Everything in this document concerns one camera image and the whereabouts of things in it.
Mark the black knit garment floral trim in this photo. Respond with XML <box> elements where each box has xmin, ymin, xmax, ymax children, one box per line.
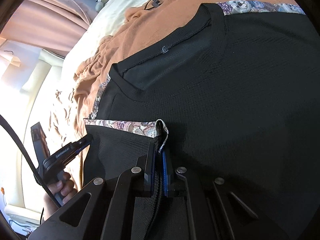
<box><xmin>84</xmin><ymin>4</ymin><xmax>319</xmax><ymax>239</ymax></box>

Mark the cream padded headboard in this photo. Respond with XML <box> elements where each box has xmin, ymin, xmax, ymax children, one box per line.
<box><xmin>20</xmin><ymin>50</ymin><xmax>63</xmax><ymax>213</ymax></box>

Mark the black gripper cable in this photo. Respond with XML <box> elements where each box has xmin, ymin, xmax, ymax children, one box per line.
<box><xmin>0</xmin><ymin>114</ymin><xmax>62</xmax><ymax>209</ymax></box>

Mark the person's left hand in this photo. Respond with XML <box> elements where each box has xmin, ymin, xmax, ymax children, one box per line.
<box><xmin>43</xmin><ymin>171</ymin><xmax>79</xmax><ymax>227</ymax></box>

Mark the pink curtain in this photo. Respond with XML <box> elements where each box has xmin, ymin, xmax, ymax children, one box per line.
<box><xmin>1</xmin><ymin>0</ymin><xmax>97</xmax><ymax>57</ymax></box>

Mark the orange-brown blanket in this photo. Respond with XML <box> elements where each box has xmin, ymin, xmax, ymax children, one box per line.
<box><xmin>47</xmin><ymin>0</ymin><xmax>299</xmax><ymax>190</ymax></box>

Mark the cream bed sheet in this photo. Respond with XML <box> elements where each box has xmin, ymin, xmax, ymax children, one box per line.
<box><xmin>61</xmin><ymin>0</ymin><xmax>178</xmax><ymax>78</ymax></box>

